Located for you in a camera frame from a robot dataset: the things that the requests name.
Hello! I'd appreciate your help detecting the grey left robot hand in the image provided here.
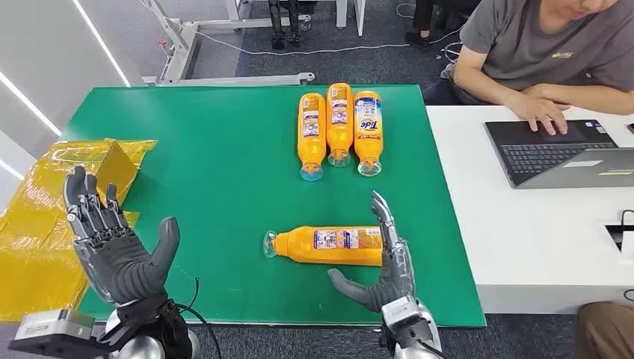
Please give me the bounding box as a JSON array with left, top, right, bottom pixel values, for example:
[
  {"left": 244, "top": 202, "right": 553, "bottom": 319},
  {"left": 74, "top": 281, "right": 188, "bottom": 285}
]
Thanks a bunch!
[{"left": 63, "top": 165, "right": 182, "bottom": 306}]

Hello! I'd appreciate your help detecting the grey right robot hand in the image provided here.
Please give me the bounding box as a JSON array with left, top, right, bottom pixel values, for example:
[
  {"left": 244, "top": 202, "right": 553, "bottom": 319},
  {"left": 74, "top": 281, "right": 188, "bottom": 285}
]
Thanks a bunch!
[{"left": 327, "top": 190, "right": 417, "bottom": 313}]

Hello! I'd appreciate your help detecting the orange detergent bottle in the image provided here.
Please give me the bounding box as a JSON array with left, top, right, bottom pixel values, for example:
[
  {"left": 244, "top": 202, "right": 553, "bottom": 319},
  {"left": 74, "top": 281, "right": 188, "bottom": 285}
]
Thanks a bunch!
[
  {"left": 296, "top": 92, "right": 327, "bottom": 182},
  {"left": 262, "top": 225, "right": 385, "bottom": 268},
  {"left": 326, "top": 82, "right": 354, "bottom": 168}
]

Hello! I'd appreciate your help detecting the orange Tide label bottle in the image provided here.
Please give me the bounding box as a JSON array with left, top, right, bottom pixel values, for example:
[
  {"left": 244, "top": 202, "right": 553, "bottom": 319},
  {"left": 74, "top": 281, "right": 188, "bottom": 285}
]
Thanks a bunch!
[{"left": 353, "top": 90, "right": 384, "bottom": 178}]

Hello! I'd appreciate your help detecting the yellow taped cardboard box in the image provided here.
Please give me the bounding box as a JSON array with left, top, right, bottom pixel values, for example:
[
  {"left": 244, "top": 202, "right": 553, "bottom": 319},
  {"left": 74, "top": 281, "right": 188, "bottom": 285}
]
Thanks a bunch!
[{"left": 0, "top": 138, "right": 159, "bottom": 324}]

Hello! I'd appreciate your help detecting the green table mat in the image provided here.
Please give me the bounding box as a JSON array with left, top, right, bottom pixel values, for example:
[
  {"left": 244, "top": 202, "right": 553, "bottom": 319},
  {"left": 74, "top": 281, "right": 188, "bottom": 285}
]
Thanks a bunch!
[{"left": 61, "top": 84, "right": 487, "bottom": 329}]

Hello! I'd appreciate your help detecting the white desk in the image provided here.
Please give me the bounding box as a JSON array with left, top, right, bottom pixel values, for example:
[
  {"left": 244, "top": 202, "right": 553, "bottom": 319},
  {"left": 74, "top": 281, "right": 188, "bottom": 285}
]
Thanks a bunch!
[{"left": 425, "top": 105, "right": 634, "bottom": 316}]

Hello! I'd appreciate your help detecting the white light strip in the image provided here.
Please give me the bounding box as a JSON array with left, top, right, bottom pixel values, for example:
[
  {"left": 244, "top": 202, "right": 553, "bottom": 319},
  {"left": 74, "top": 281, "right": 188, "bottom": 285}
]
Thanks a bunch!
[{"left": 0, "top": 158, "right": 25, "bottom": 182}]

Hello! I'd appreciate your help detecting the dark grey laptop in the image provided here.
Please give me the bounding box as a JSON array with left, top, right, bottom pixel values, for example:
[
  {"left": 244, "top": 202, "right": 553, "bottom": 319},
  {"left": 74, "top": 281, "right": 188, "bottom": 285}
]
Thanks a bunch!
[{"left": 484, "top": 118, "right": 634, "bottom": 190}]

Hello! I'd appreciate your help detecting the person in brown trousers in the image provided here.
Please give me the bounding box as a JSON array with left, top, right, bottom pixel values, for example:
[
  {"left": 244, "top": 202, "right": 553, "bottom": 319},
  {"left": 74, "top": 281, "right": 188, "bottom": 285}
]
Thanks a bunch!
[{"left": 574, "top": 301, "right": 634, "bottom": 359}]

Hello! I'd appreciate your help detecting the person with black shoes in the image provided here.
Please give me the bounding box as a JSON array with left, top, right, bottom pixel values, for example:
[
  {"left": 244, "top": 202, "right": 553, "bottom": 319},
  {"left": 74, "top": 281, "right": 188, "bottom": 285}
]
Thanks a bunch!
[{"left": 404, "top": 0, "right": 481, "bottom": 49}]

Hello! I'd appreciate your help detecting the white table leg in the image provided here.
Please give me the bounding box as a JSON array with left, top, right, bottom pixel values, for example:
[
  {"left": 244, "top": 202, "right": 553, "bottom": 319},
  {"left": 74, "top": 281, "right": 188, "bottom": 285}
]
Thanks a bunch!
[{"left": 336, "top": 0, "right": 366, "bottom": 37}]

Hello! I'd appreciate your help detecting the person at laptop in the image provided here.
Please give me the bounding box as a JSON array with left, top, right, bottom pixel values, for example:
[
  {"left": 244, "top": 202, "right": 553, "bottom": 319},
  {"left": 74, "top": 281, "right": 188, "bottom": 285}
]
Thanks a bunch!
[{"left": 423, "top": 0, "right": 634, "bottom": 136}]

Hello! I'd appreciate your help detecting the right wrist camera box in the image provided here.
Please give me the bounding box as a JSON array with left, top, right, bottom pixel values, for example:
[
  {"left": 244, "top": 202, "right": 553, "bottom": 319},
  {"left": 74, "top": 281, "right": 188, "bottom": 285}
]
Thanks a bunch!
[{"left": 381, "top": 296, "right": 422, "bottom": 332}]

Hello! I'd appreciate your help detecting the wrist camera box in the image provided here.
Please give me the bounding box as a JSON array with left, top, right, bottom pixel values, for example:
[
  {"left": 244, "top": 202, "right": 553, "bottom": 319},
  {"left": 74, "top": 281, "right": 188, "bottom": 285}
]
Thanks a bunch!
[
  {"left": 8, "top": 309, "right": 96, "bottom": 359},
  {"left": 381, "top": 296, "right": 422, "bottom": 332}
]

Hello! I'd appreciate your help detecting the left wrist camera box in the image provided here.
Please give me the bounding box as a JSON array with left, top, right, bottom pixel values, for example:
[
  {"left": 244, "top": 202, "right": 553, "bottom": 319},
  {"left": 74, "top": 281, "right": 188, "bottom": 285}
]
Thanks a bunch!
[{"left": 8, "top": 309, "right": 96, "bottom": 359}]

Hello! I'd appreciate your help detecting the grey metal stand frame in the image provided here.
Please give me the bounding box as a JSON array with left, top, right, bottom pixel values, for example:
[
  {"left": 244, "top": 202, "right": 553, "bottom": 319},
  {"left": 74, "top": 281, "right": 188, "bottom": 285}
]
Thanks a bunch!
[{"left": 138, "top": 0, "right": 316, "bottom": 88}]

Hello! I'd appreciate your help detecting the white floor cable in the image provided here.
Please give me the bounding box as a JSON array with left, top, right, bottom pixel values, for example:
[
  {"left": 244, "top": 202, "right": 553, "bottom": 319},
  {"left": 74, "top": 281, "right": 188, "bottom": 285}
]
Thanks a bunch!
[{"left": 195, "top": 27, "right": 461, "bottom": 57}]

